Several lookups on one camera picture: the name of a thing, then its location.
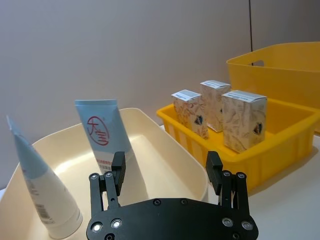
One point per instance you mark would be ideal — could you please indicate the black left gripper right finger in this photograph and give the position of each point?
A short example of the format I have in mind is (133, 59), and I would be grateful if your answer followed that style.
(225, 185)

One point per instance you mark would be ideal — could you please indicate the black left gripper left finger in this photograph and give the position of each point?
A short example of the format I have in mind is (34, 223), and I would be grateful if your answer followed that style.
(115, 180)

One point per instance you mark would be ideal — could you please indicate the cream plastic tub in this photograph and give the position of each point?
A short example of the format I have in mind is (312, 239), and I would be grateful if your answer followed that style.
(140, 160)

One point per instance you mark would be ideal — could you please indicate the blue white tube red logo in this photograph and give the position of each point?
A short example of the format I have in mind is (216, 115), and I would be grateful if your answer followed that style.
(102, 127)

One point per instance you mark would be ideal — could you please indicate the shallow yellow plastic crate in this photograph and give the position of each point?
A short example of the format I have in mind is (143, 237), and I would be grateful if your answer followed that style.
(272, 155)

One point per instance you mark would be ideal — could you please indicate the patterned paper carton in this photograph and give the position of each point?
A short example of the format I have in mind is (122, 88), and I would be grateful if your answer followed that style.
(191, 115)
(213, 105)
(243, 122)

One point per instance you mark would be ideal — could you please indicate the blue white tube with barcode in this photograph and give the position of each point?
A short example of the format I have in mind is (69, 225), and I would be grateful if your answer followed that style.
(42, 190)

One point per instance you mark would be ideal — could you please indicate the tall yellow plastic bin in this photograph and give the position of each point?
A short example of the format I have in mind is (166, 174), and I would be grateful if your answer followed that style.
(285, 72)

